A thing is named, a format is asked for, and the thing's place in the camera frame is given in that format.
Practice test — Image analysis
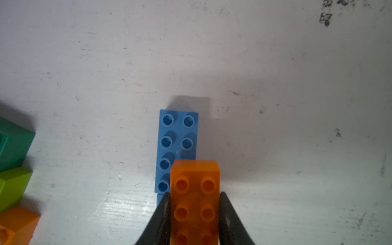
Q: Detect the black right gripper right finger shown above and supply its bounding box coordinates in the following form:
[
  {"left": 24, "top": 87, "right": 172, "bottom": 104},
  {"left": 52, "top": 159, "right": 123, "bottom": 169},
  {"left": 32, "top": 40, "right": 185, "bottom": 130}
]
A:
[{"left": 218, "top": 192, "right": 255, "bottom": 245}]

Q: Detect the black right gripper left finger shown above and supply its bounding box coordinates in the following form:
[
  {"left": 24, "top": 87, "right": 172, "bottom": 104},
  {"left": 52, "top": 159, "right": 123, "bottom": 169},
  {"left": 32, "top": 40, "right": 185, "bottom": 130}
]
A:
[{"left": 136, "top": 193, "right": 171, "bottom": 245}]

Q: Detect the orange lego brick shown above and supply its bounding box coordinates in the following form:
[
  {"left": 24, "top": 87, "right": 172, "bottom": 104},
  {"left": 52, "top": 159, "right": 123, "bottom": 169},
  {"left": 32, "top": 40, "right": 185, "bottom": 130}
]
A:
[
  {"left": 1, "top": 206, "right": 40, "bottom": 245},
  {"left": 170, "top": 160, "right": 221, "bottom": 245}
]

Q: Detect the blue lego brick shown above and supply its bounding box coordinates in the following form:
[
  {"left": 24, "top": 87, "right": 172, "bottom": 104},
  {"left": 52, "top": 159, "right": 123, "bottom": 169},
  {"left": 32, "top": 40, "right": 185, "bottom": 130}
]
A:
[{"left": 155, "top": 109, "right": 199, "bottom": 205}]

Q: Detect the orange lego brick in stack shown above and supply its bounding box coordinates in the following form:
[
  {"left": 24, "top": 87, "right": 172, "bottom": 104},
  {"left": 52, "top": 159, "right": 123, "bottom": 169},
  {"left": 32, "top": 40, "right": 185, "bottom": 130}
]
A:
[{"left": 1, "top": 206, "right": 40, "bottom": 245}]

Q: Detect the lime green lego brick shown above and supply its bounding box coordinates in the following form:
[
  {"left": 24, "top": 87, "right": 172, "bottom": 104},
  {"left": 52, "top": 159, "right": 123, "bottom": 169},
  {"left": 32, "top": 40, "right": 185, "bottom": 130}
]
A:
[{"left": 1, "top": 167, "right": 32, "bottom": 213}]

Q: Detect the dark green lego brick top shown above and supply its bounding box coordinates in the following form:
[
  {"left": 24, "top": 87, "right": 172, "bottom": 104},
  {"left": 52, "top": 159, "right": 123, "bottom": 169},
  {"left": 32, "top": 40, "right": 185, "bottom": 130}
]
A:
[{"left": 1, "top": 117, "right": 35, "bottom": 171}]

